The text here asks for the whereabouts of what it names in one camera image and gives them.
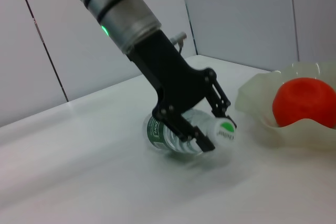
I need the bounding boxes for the orange fruit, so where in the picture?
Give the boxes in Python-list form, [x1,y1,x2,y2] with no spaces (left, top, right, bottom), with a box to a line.
[271,78,336,130]

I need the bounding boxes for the clear green-label water bottle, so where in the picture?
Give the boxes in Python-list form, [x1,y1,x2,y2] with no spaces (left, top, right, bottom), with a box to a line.
[143,108,241,156]

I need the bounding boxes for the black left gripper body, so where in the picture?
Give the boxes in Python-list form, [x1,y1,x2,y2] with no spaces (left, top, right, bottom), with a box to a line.
[125,28,218,120]

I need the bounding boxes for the left arm cable with connector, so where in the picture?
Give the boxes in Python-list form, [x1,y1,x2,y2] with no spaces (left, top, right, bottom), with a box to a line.
[170,31,187,55]

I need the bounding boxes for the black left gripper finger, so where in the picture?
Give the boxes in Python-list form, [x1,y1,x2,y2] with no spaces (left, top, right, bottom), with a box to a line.
[206,71,238,130]
[153,107,216,153]

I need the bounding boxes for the pale green wavy glass plate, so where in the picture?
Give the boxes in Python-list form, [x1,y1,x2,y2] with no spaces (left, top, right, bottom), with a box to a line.
[234,61,336,151]

